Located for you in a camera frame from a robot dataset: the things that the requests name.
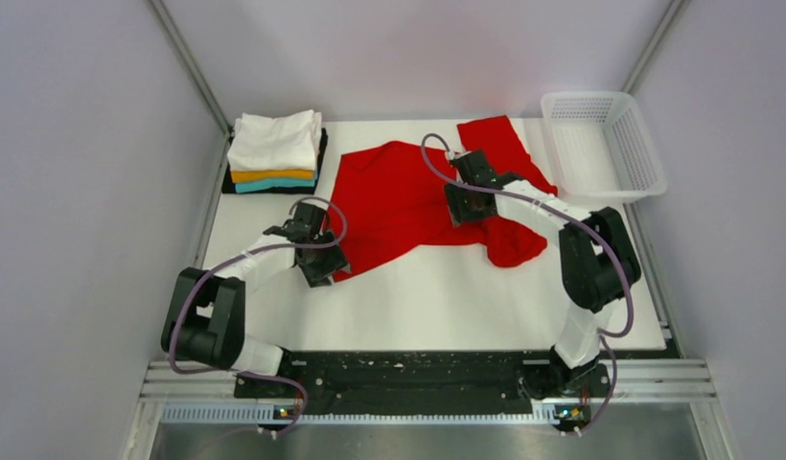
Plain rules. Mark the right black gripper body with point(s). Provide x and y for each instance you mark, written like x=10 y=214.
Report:
x=463 y=207

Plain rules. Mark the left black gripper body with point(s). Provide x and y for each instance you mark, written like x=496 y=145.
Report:
x=324 y=262

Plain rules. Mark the red t shirt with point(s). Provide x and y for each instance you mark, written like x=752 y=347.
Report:
x=388 y=202

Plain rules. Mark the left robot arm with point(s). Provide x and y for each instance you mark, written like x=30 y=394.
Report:
x=205 y=327

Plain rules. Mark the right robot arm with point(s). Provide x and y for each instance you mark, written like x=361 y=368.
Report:
x=598 y=262

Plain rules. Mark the teal folded t shirt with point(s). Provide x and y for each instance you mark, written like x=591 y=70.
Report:
x=277 y=186

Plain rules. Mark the yellow folded t shirt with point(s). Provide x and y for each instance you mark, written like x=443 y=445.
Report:
x=251 y=176

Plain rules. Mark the black folded t shirt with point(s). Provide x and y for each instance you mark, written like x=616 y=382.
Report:
x=227 y=185

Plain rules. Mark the white folded t shirt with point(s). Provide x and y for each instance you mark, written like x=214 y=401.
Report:
x=263 y=143

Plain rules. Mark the white plastic basket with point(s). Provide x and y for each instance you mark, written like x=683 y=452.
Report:
x=599 y=147

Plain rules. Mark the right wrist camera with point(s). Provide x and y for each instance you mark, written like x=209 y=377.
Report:
x=472 y=167

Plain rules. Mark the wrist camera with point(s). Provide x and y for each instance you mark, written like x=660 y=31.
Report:
x=307 y=216
x=472 y=167

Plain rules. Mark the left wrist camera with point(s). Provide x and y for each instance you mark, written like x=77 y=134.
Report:
x=307 y=216

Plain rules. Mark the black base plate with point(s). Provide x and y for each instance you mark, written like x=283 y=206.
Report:
x=416 y=383

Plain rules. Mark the aluminium frame rail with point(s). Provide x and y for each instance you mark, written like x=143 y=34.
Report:
x=222 y=398

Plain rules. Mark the left corner metal post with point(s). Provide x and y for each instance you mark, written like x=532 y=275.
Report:
x=189 y=64

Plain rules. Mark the corner metal post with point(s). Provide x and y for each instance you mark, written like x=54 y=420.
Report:
x=189 y=64
x=668 y=21

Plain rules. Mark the right corner metal post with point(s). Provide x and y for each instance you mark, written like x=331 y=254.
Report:
x=668 y=21

